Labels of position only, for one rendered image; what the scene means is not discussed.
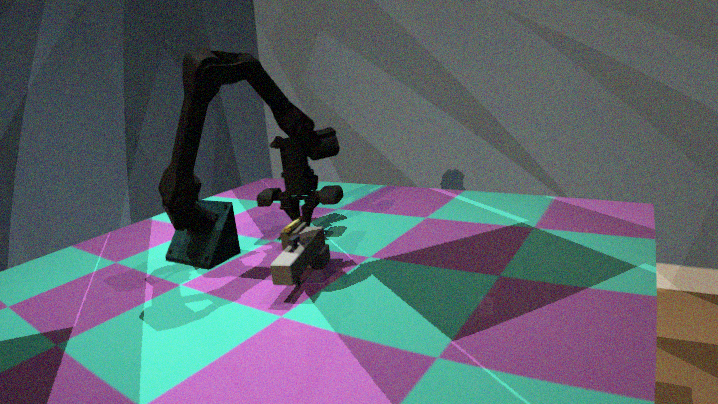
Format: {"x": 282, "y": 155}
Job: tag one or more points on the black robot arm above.
{"x": 204, "y": 71}

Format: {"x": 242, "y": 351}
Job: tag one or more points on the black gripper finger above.
{"x": 307, "y": 211}
{"x": 293, "y": 210}

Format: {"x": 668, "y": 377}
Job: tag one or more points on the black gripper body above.
{"x": 297, "y": 183}

